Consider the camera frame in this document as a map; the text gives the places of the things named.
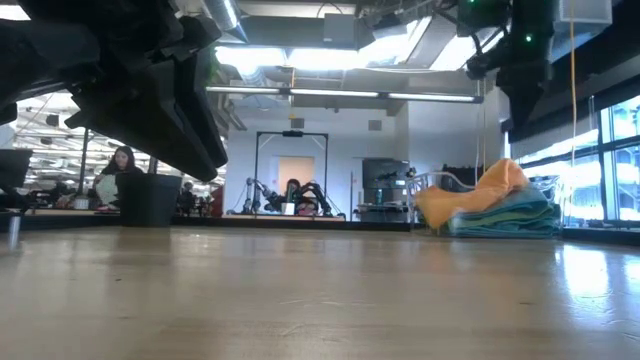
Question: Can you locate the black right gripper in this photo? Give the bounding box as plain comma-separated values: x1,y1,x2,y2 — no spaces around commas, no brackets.
457,0,556,131

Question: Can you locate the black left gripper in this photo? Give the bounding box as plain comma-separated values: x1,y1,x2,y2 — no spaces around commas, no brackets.
19,0,229,182

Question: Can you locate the light blue microfiber towel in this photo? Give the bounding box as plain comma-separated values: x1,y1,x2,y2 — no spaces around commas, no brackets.
452,185,561,221

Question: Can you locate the orange microfiber towel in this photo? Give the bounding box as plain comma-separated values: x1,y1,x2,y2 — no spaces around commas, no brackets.
414,158,530,231

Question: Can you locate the teal microfiber towel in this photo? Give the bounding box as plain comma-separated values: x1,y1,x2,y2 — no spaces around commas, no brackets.
446,220,562,240

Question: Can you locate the person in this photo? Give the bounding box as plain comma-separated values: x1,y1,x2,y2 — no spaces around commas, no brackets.
283,178,307,215
178,180,197,216
93,145,145,210

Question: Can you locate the green plant in black pot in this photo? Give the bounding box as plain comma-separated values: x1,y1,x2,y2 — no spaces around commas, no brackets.
113,44,222,227

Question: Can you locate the black background equipment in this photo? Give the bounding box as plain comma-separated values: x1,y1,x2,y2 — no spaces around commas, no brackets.
439,164,484,194

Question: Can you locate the large dark framed window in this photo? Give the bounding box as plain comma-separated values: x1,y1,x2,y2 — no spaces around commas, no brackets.
507,94,640,222

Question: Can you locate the pale orange door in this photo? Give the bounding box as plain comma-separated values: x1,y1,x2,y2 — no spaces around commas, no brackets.
278,156,315,196

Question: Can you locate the clear plastic bin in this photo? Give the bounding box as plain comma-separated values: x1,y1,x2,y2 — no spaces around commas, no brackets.
407,169,570,239

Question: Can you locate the long ceiling light bar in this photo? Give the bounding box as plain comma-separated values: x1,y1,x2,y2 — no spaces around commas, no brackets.
206,85,485,104

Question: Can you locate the black computer monitor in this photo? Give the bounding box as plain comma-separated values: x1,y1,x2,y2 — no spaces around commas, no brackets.
0,148,34,189

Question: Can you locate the yellow hanging cable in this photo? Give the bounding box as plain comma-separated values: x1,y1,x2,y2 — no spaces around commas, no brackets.
568,0,579,216

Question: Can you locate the black background gantry frame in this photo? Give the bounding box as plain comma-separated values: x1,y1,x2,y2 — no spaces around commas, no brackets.
254,130,330,194

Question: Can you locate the silver ventilation duct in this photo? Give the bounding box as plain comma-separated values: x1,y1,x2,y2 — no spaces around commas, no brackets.
357,14,501,76

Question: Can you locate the black aluminium table frame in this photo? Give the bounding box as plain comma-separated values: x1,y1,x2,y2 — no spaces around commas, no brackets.
0,213,640,246

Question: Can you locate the small silver metal post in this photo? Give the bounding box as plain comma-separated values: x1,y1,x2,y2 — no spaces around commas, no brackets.
6,212,23,250

